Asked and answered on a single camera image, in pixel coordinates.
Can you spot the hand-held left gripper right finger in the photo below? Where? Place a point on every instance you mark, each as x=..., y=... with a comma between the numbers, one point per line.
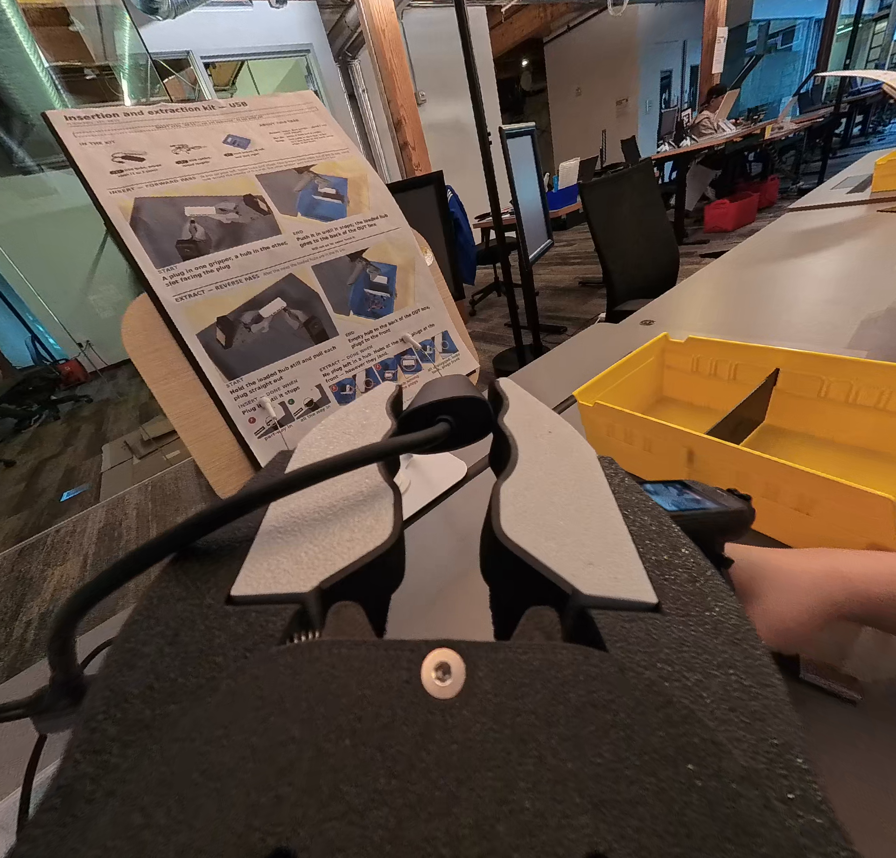
x=567, y=515

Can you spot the printed instruction poster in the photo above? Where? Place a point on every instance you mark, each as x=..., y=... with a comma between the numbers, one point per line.
x=210, y=172

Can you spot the yellow plastic bin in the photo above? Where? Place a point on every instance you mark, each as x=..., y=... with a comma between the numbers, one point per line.
x=826, y=452

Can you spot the white rounded board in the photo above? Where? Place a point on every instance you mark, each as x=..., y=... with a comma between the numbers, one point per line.
x=434, y=480

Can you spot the screen on black stand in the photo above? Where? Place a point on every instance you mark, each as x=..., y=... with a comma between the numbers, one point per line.
x=525, y=193

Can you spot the red plastic crate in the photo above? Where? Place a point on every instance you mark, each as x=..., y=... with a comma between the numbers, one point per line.
x=731, y=214
x=766, y=189

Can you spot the black framed screen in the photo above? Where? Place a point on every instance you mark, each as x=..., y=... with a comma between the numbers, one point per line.
x=427, y=221

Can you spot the black divider plate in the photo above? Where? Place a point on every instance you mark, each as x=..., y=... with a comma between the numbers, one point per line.
x=749, y=410

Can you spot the blue jacket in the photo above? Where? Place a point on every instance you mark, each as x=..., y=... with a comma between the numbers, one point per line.
x=462, y=235

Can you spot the small yellow box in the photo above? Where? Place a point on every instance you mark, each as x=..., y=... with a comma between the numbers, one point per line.
x=885, y=172

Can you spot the person's right hand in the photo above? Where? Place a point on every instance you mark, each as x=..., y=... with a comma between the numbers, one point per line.
x=777, y=592

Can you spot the wooden support post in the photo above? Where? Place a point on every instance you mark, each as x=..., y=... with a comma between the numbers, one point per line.
x=385, y=67
x=715, y=18

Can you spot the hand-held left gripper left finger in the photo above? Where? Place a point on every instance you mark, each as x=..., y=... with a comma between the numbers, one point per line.
x=315, y=536

